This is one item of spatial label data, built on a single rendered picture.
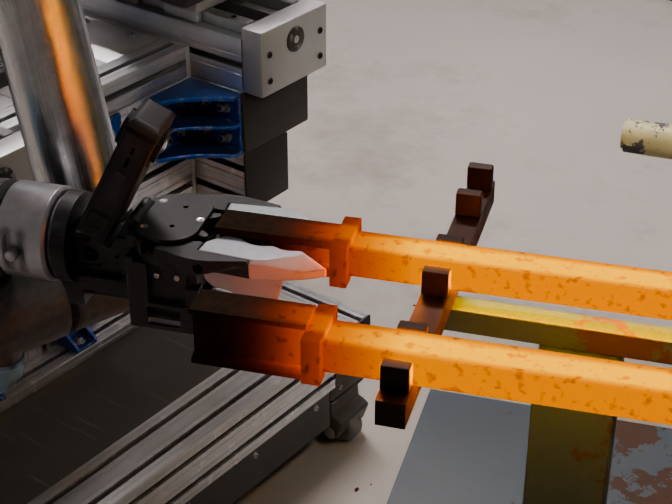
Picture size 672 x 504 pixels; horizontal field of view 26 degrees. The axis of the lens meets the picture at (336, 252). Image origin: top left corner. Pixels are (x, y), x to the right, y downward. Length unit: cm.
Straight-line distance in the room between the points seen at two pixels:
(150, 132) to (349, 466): 134
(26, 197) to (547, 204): 205
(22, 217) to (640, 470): 57
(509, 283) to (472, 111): 243
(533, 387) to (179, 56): 109
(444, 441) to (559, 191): 185
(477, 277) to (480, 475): 28
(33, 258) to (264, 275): 18
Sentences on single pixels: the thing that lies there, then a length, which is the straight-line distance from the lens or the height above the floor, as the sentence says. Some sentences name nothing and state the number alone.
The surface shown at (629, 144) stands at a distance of 194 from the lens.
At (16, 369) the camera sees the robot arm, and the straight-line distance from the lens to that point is 124.
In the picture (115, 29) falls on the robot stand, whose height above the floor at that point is 73.
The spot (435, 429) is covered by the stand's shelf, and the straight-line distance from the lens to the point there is 132.
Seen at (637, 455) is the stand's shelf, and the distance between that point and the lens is 132.
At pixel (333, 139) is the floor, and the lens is 331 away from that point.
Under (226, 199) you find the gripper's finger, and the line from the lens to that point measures 113.
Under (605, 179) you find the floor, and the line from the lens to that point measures 319.
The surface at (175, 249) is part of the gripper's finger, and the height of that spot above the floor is 93.
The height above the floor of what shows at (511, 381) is 93.
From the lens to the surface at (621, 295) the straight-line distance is 103.
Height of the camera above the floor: 147
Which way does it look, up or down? 31 degrees down
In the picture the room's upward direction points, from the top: straight up
